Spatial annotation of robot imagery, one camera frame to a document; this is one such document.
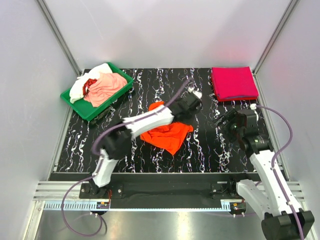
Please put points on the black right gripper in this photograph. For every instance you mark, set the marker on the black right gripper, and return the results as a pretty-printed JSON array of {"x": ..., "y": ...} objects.
[{"x": 231, "y": 116}]

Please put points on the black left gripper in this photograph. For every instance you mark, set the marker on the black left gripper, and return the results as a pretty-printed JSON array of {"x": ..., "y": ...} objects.
[{"x": 191, "y": 119}]

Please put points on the orange t-shirt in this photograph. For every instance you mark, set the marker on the orange t-shirt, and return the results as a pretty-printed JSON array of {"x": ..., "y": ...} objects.
[{"x": 167, "y": 137}]

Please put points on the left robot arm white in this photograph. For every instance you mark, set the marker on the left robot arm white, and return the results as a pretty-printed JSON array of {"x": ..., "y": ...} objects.
[{"x": 114, "y": 144}]

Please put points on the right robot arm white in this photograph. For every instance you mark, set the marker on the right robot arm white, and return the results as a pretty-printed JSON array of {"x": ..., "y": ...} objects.
[{"x": 282, "y": 216}]

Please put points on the folded blue t-shirt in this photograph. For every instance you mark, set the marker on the folded blue t-shirt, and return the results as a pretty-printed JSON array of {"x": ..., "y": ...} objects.
[{"x": 235, "y": 98}]

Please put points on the folded red t-shirt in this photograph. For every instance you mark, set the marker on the folded red t-shirt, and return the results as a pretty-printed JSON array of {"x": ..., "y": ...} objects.
[{"x": 234, "y": 88}]

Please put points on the folded magenta t-shirt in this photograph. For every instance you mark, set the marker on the folded magenta t-shirt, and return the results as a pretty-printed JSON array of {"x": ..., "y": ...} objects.
[{"x": 231, "y": 72}]

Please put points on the pink t-shirt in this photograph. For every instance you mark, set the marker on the pink t-shirt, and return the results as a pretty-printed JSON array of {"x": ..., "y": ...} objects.
[{"x": 106, "y": 86}]

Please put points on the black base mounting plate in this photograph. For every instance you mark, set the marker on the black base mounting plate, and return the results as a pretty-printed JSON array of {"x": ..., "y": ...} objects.
[{"x": 228, "y": 178}]

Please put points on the red black patterned t-shirt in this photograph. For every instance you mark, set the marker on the red black patterned t-shirt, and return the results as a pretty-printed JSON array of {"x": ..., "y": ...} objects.
[{"x": 87, "y": 85}]

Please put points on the green plastic tray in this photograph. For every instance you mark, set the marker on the green plastic tray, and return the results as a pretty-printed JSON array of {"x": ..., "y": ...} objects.
[{"x": 85, "y": 109}]

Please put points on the white t-shirt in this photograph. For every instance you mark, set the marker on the white t-shirt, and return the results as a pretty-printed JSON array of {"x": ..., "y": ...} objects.
[{"x": 79, "y": 88}]

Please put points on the aluminium corner post right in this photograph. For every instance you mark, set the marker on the aluminium corner post right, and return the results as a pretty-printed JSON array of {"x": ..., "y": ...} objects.
[{"x": 276, "y": 34}]

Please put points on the aluminium corner post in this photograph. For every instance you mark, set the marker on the aluminium corner post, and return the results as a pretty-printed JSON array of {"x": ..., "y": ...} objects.
[
  {"x": 58, "y": 35},
  {"x": 276, "y": 34}
]

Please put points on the aluminium front rail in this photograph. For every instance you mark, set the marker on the aluminium front rail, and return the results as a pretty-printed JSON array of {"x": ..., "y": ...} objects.
[{"x": 140, "y": 196}]

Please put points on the aluminium corner post left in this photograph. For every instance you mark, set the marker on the aluminium corner post left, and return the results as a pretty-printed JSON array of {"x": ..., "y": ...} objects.
[{"x": 58, "y": 35}]

